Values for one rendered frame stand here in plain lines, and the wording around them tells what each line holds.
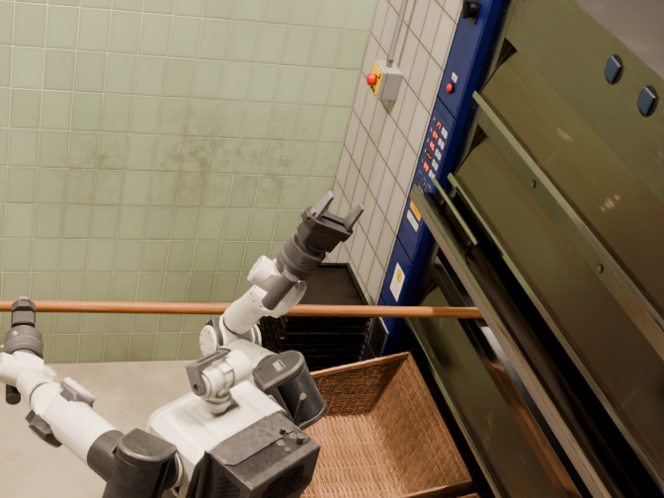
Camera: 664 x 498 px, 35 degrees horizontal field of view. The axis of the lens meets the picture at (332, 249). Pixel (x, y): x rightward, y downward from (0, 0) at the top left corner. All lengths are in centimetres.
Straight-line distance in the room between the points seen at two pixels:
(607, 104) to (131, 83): 179
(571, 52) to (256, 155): 162
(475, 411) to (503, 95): 87
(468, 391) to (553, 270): 56
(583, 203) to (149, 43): 171
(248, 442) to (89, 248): 202
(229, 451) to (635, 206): 101
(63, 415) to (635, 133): 133
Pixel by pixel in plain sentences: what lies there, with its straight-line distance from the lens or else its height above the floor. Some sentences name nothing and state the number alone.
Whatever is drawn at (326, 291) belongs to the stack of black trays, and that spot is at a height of 90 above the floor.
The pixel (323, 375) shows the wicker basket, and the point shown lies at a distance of 330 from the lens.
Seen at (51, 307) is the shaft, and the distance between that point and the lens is 270.
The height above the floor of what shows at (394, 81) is 148.
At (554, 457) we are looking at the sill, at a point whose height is 117.
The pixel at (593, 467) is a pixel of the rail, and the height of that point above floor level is 143.
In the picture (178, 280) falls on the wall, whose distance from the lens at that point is 417.
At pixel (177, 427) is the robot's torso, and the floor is 139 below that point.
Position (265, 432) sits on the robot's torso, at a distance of 215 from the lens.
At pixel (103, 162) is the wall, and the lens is 383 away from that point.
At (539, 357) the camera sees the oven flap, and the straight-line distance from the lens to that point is 255.
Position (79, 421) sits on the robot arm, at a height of 137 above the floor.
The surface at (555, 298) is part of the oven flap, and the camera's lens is 260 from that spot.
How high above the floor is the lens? 285
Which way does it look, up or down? 33 degrees down
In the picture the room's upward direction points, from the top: 14 degrees clockwise
